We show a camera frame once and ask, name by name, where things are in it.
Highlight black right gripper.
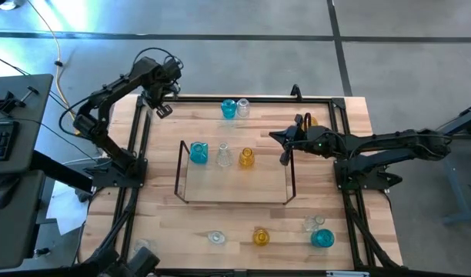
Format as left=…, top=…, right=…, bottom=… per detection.
left=269, top=114, right=339, bottom=166

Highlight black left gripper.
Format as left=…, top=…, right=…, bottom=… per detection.
left=142, top=82, right=174, bottom=119

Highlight yellow diamond-pattern glass vase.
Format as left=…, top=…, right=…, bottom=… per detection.
left=238, top=147, right=256, bottom=169
left=302, top=115, right=320, bottom=130

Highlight blue embossed glass vase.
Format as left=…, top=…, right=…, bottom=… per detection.
left=189, top=141, right=210, bottom=165

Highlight small clear ribbed glass vase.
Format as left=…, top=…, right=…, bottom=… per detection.
left=236, top=98, right=252, bottom=118

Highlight clear conical glass vase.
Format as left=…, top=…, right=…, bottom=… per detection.
left=215, top=142, right=234, bottom=168
left=302, top=216, right=317, bottom=234

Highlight clear ribbed glass bottle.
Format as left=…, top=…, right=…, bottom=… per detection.
left=132, top=238, right=154, bottom=257

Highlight small blue glass bottle vase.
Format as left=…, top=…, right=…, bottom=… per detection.
left=220, top=98, right=238, bottom=119

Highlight yellow ribbed glass vase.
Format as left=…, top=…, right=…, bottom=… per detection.
left=252, top=228, right=271, bottom=247

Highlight round blue glass vase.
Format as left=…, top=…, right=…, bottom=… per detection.
left=310, top=228, right=336, bottom=249

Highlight clear ribbed glass jar vase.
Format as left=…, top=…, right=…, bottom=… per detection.
left=207, top=229, right=226, bottom=245

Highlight black support beam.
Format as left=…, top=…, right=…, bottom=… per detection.
left=29, top=149, right=95, bottom=193

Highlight white paper sheet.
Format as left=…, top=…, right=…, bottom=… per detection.
left=45, top=180, right=91, bottom=236

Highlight dark grey desk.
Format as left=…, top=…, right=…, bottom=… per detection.
left=0, top=73, right=55, bottom=270

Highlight black desk clamp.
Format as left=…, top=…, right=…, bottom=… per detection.
left=0, top=86, right=40, bottom=115

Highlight black keyboard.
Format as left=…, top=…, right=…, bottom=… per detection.
left=0, top=121, right=20, bottom=162

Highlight black computer mouse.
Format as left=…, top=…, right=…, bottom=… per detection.
left=0, top=176, right=21, bottom=211

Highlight wooden workbench blue legs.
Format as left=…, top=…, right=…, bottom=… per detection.
left=412, top=99, right=471, bottom=226

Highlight yellow power cable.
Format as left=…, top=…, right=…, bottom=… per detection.
left=25, top=0, right=86, bottom=135

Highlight silver frame bracket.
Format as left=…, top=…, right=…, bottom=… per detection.
left=326, top=270, right=370, bottom=277

